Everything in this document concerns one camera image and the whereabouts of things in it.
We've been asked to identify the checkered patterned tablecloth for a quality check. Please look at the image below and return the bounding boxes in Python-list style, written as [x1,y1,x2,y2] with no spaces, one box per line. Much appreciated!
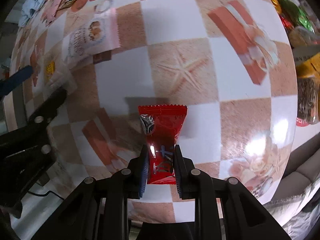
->
[8,0,298,224]

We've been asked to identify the green foil snack bag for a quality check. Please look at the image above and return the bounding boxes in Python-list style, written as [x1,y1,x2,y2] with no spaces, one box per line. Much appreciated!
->
[277,0,315,33]

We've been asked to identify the light blue towel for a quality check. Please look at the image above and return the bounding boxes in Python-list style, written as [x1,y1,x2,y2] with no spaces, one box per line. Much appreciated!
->
[18,0,46,28]

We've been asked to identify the pink white cookie packet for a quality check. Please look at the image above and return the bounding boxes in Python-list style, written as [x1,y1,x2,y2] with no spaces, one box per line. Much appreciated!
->
[67,8,120,67]

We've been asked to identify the small yellow candy packet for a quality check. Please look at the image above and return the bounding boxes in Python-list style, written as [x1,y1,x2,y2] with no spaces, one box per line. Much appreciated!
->
[45,61,55,78]

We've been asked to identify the pink snack pouch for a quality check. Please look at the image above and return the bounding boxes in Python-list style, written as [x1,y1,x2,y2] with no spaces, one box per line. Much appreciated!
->
[41,0,65,27]

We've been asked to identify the red snack packet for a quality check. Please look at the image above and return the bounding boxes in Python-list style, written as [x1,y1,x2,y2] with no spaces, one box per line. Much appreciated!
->
[138,105,188,185]

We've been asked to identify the yellow snack box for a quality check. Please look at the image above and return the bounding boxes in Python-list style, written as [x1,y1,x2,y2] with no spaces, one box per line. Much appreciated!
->
[296,53,320,80]

